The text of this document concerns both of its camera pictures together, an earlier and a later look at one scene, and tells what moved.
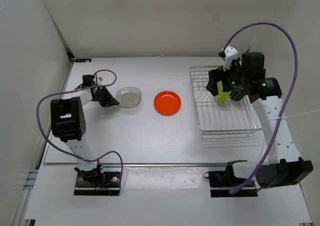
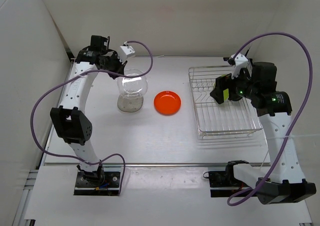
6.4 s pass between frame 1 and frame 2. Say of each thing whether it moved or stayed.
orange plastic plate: stayed
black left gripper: moved
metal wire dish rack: stayed
